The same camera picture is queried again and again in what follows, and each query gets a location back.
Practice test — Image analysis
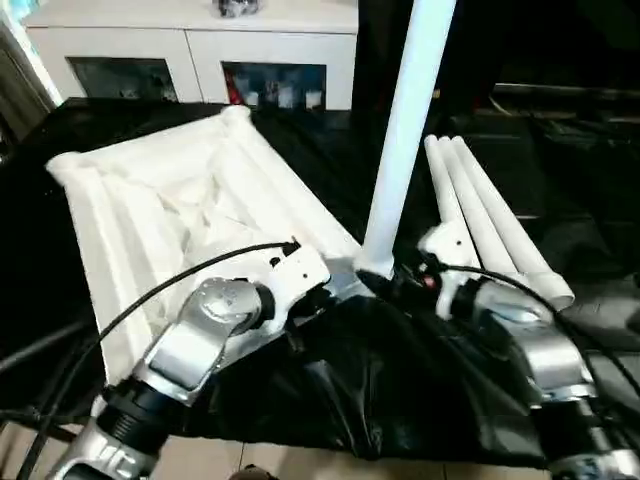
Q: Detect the white plastic table leg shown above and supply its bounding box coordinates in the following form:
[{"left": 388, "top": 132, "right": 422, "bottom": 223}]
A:
[
  {"left": 354, "top": 0, "right": 459, "bottom": 282},
  {"left": 423, "top": 135, "right": 473, "bottom": 241},
  {"left": 437, "top": 136, "right": 549, "bottom": 289},
  {"left": 451, "top": 136, "right": 577, "bottom": 312}
]

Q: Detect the white plastic table top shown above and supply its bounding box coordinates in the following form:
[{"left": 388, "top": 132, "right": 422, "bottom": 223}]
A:
[{"left": 45, "top": 104, "right": 403, "bottom": 387}]

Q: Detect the black plastic mat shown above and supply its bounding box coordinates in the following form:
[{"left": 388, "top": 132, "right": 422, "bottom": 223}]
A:
[{"left": 0, "top": 98, "right": 640, "bottom": 469}]

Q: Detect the white glass-door cabinet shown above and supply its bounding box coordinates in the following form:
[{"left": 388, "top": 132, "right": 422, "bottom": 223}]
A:
[{"left": 22, "top": 0, "right": 360, "bottom": 112}]

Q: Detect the crumpled grey object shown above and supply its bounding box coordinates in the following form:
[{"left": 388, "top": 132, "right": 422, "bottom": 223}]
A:
[{"left": 214, "top": 0, "right": 262, "bottom": 19}]

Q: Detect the dark grey curtain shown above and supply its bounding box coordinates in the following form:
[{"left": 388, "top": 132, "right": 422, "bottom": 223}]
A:
[{"left": 0, "top": 15, "right": 53, "bottom": 153}]

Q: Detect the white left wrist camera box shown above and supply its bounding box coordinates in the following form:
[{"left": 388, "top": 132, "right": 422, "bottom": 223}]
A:
[{"left": 260, "top": 243, "right": 332, "bottom": 328}]

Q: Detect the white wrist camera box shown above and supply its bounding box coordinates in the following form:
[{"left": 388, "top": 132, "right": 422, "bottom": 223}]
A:
[
  {"left": 417, "top": 221, "right": 482, "bottom": 322},
  {"left": 260, "top": 243, "right": 332, "bottom": 328}
]

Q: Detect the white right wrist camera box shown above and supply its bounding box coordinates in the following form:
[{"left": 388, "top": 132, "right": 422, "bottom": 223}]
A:
[{"left": 417, "top": 221, "right": 482, "bottom": 322}]

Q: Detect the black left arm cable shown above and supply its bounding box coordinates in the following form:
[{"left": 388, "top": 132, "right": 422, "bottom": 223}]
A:
[{"left": 14, "top": 239, "right": 302, "bottom": 480}]

